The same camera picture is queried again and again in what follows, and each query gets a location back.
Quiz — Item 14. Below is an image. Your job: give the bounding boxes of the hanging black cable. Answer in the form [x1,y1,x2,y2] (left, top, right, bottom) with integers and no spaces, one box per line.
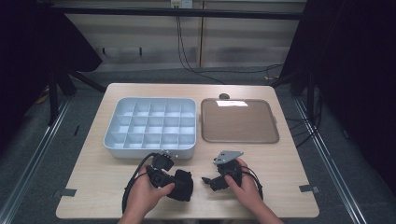
[175,15,285,86]

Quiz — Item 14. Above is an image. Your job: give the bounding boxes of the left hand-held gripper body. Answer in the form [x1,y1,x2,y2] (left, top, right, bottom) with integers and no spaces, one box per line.
[145,150,179,189]

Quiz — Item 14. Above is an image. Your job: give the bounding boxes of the person's left hand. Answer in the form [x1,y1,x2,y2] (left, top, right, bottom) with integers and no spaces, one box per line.
[124,165,176,217]

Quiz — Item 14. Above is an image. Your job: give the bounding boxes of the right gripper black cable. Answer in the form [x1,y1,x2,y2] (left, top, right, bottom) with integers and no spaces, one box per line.
[240,165,264,201]

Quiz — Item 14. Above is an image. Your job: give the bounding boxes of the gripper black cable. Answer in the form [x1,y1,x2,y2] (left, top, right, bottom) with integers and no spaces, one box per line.
[240,165,264,201]
[121,151,159,215]

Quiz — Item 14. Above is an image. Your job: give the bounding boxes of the white paper label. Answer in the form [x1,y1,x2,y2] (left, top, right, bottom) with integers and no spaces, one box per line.
[216,100,249,108]

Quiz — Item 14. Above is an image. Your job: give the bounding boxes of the brown flat tray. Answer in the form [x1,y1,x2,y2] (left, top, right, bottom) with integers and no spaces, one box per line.
[200,98,280,145]

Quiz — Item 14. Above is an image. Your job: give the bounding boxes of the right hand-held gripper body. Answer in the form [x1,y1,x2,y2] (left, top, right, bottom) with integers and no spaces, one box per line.
[213,150,245,188]

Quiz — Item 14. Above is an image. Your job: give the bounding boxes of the person's right hand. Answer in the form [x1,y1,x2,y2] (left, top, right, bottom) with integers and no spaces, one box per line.
[224,158,264,213]

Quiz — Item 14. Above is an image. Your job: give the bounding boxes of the white divided storage box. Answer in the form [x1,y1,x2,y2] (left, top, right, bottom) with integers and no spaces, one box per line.
[103,96,198,160]

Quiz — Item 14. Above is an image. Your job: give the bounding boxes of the white wall socket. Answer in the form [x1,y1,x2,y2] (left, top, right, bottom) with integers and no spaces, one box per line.
[170,0,194,9]

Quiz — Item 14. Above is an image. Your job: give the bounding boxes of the black horizontal frame bar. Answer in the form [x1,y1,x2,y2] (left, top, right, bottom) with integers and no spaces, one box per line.
[49,7,305,21]

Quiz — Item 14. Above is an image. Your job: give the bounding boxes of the grey tape strip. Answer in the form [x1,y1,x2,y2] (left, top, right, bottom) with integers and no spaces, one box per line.
[52,188,78,199]
[298,184,320,194]

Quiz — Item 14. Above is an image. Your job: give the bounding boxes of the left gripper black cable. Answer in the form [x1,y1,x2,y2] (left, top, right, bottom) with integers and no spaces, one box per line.
[121,151,159,215]

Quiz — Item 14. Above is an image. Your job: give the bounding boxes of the metal floor rail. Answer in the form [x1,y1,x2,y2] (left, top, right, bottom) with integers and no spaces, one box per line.
[292,96,369,224]
[0,99,72,224]

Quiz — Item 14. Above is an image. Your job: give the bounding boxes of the black stand leg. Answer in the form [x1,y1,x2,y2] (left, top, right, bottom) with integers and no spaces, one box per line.
[47,68,107,127]

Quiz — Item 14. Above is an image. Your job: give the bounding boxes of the black curtain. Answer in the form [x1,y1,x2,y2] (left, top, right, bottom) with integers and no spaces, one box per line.
[270,0,396,197]
[0,0,104,157]

